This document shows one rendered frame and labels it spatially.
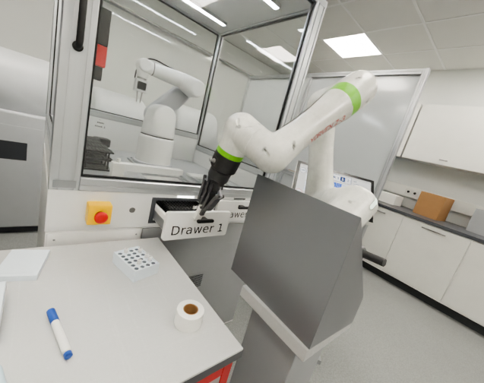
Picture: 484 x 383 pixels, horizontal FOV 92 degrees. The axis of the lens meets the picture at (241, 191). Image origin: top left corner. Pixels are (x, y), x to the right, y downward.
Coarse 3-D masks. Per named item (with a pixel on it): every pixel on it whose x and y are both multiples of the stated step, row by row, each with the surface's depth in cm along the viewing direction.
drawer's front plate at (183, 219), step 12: (168, 216) 83; (180, 216) 86; (192, 216) 90; (204, 216) 93; (216, 216) 97; (228, 216) 101; (168, 228) 85; (180, 228) 88; (192, 228) 92; (204, 228) 95; (216, 228) 99
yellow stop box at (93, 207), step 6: (90, 204) 77; (96, 204) 78; (102, 204) 79; (108, 204) 80; (90, 210) 77; (96, 210) 78; (102, 210) 79; (108, 210) 80; (90, 216) 77; (108, 216) 81; (90, 222) 78; (108, 222) 82
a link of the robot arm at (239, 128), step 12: (228, 120) 69; (240, 120) 67; (252, 120) 68; (228, 132) 69; (240, 132) 67; (252, 132) 65; (228, 144) 70; (240, 144) 68; (228, 156) 72; (240, 156) 73
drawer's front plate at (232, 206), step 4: (220, 200) 115; (224, 200) 117; (228, 200) 119; (220, 204) 115; (224, 204) 116; (228, 204) 118; (232, 204) 119; (236, 204) 121; (240, 204) 123; (244, 204) 125; (248, 204) 127; (216, 208) 115; (220, 208) 115; (224, 208) 117; (228, 208) 119; (232, 208) 120; (236, 208) 122; (232, 212) 121; (236, 212) 123; (240, 212) 125; (244, 212) 127; (236, 216) 124; (244, 216) 128; (232, 220) 123; (236, 220) 126
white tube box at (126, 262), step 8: (128, 248) 79; (136, 248) 80; (120, 256) 74; (128, 256) 75; (136, 256) 77; (120, 264) 73; (128, 264) 71; (136, 264) 72; (144, 264) 73; (152, 264) 74; (128, 272) 70; (136, 272) 69; (144, 272) 71; (152, 272) 74; (136, 280) 70
